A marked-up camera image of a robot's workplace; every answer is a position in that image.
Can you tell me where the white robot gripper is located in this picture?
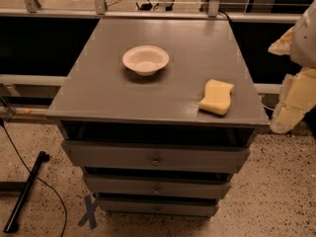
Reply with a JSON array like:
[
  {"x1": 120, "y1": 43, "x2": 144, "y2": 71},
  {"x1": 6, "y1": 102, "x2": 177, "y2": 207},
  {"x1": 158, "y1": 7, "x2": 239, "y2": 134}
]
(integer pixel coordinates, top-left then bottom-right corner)
[{"x1": 268, "y1": 0, "x2": 316, "y2": 133}]

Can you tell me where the yellow sponge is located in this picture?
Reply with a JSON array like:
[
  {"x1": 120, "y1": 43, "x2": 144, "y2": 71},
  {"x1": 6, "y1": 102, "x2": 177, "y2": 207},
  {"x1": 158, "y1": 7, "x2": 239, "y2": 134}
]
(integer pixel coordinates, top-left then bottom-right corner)
[{"x1": 198, "y1": 79, "x2": 234, "y2": 116}]

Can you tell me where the white paper bowl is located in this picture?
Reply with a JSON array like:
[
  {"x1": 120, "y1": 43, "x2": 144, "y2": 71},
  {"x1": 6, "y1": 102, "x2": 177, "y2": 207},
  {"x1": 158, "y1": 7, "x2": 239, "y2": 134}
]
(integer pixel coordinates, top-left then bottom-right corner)
[{"x1": 122, "y1": 45, "x2": 169, "y2": 76}]

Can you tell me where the grey drawer cabinet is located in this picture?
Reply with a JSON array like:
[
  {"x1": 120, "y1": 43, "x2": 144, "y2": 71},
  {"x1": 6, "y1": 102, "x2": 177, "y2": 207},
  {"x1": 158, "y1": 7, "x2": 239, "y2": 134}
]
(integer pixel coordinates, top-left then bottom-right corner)
[{"x1": 47, "y1": 19, "x2": 269, "y2": 205}]

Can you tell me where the top grey drawer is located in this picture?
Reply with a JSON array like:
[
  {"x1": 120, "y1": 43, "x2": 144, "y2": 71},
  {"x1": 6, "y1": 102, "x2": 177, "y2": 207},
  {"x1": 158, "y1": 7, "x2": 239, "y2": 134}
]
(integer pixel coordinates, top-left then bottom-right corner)
[{"x1": 62, "y1": 140, "x2": 250, "y2": 174}]

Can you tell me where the grey drawer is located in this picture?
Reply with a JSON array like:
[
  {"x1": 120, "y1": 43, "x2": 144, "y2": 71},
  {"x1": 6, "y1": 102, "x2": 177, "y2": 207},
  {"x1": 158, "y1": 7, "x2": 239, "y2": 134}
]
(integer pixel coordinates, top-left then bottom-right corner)
[
  {"x1": 97, "y1": 197, "x2": 218, "y2": 217},
  {"x1": 83, "y1": 174, "x2": 230, "y2": 199},
  {"x1": 62, "y1": 140, "x2": 250, "y2": 174}
]

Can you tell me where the middle grey drawer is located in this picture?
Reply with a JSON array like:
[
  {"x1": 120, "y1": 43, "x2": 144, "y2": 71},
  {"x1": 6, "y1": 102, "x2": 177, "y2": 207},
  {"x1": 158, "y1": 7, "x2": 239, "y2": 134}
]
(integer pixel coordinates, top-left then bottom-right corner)
[{"x1": 83, "y1": 174, "x2": 230, "y2": 199}]

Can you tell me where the bottom grey drawer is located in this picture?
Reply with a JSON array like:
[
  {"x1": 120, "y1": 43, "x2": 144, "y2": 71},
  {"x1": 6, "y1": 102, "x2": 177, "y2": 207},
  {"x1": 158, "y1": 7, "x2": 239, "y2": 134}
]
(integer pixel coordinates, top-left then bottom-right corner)
[{"x1": 97, "y1": 197, "x2": 218, "y2": 217}]

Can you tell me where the grey tape cross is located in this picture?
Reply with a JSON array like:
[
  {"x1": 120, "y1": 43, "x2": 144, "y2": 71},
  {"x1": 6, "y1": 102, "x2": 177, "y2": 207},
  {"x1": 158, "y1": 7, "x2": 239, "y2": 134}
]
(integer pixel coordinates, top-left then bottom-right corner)
[{"x1": 78, "y1": 196, "x2": 98, "y2": 230}]

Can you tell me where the black stand leg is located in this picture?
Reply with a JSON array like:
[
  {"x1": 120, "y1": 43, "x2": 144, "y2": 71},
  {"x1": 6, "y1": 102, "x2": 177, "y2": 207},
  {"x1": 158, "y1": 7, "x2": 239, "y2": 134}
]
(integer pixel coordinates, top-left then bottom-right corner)
[{"x1": 3, "y1": 151, "x2": 49, "y2": 233}]

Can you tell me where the white cable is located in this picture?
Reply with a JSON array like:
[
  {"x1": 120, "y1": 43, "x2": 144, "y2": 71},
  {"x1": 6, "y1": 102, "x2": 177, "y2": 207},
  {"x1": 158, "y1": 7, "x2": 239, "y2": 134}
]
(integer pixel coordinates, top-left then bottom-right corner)
[{"x1": 261, "y1": 96, "x2": 276, "y2": 112}]

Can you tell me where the metal railing frame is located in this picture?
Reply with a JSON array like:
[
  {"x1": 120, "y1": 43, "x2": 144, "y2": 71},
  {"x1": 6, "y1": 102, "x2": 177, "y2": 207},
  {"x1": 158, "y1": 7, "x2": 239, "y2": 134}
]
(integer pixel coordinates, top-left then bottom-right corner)
[{"x1": 0, "y1": 0, "x2": 316, "y2": 96}]

